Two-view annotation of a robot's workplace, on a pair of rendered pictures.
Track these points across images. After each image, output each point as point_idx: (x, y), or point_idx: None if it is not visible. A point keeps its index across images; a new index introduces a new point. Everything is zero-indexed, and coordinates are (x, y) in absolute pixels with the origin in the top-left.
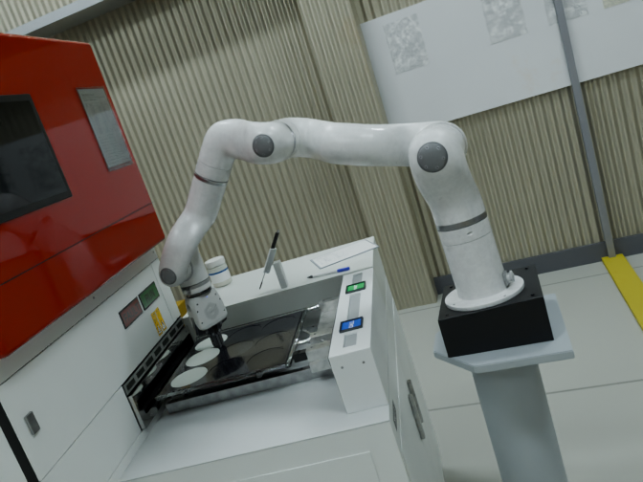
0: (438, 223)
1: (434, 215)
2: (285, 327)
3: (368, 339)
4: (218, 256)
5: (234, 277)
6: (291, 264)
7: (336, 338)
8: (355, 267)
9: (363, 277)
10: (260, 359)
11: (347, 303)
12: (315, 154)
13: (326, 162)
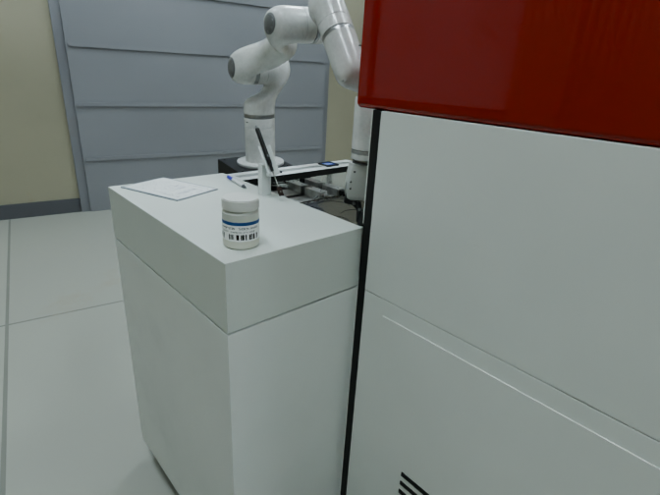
0: (273, 112)
1: (272, 107)
2: (311, 206)
3: (339, 160)
4: (226, 196)
5: (214, 242)
6: (181, 210)
7: (344, 165)
8: (222, 177)
9: (247, 173)
10: (361, 201)
11: (298, 170)
12: (289, 46)
13: (290, 55)
